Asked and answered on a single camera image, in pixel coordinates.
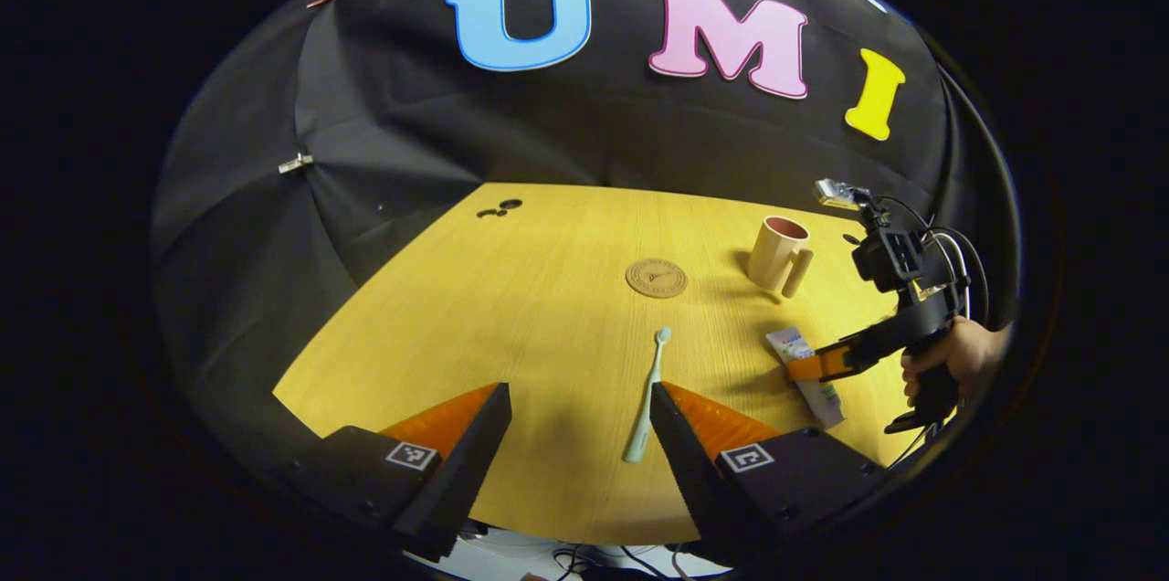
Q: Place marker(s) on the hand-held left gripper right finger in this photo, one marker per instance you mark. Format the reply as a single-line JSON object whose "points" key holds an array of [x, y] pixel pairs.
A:
{"points": [[680, 448]]}

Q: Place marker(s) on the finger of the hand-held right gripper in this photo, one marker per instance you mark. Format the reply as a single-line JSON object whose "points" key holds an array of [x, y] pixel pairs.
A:
{"points": [[822, 364]]}

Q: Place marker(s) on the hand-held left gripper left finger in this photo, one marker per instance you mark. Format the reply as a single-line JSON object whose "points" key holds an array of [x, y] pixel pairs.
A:
{"points": [[475, 448]]}

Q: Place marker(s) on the white toothpaste tube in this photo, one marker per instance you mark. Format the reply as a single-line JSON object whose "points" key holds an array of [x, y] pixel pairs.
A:
{"points": [[813, 394]]}

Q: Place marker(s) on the pale green toothbrush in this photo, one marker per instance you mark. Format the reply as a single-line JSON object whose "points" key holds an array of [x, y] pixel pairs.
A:
{"points": [[650, 389]]}

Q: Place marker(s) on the beige cup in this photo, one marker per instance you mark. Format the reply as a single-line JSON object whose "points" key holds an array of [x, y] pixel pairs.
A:
{"points": [[774, 257]]}

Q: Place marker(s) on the round cork coaster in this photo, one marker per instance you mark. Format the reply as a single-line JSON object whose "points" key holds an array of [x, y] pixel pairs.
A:
{"points": [[657, 278]]}

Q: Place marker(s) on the wooden desktop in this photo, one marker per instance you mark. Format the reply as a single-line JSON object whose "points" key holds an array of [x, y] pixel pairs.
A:
{"points": [[511, 334]]}

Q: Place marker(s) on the black backdrop cloth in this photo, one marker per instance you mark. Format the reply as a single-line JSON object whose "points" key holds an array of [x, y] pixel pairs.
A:
{"points": [[584, 133]]}

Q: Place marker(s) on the silver metal clip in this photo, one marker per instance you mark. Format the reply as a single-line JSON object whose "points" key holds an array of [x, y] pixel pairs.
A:
{"points": [[296, 163]]}

